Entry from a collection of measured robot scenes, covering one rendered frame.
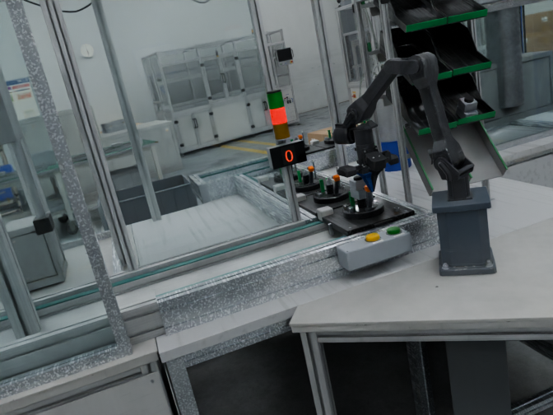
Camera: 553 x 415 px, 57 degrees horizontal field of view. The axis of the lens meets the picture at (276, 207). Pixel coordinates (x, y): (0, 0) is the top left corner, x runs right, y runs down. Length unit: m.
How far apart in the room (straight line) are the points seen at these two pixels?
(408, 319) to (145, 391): 0.71
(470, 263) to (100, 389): 1.03
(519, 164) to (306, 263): 1.52
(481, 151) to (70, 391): 1.48
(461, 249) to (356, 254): 0.28
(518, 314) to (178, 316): 0.85
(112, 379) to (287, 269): 0.55
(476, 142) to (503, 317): 0.82
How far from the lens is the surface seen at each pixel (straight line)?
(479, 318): 1.29
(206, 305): 1.45
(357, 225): 1.63
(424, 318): 1.30
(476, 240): 1.46
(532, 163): 2.80
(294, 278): 1.49
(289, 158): 1.69
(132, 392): 1.47
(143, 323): 1.46
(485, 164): 1.90
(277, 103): 1.67
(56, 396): 1.47
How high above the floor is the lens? 1.51
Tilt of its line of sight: 16 degrees down
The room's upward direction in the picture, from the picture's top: 12 degrees counter-clockwise
